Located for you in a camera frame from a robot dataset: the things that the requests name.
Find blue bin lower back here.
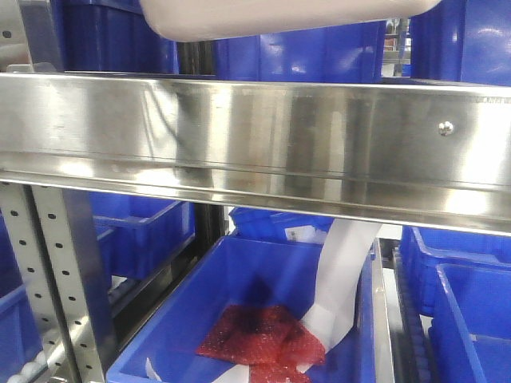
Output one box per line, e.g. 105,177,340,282
229,207,334,244

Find blue bin with red bags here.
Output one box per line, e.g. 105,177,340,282
106,236,375,382

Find blue bin lower left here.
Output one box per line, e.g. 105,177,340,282
89,192,195,280

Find blue bin upper middle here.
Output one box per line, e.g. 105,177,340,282
214,21,386,84

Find blue bin lower far right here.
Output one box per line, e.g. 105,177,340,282
399,226,510,317

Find perforated steel shelf upright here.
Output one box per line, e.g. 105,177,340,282
1,1,117,382

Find blue bin upper left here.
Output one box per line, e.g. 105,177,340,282
53,0,179,74

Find blue bin upper right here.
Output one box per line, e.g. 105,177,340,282
410,0,510,86

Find blue bin far left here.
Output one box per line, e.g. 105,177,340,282
1,223,42,382

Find white paper strip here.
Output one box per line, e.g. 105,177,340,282
144,219,380,382

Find red bubble wrap bag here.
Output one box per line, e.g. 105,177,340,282
196,305,326,382

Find stainless steel shelf rail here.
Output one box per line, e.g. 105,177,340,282
0,71,511,237

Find shelf rail bolt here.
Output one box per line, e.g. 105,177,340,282
438,121,455,136

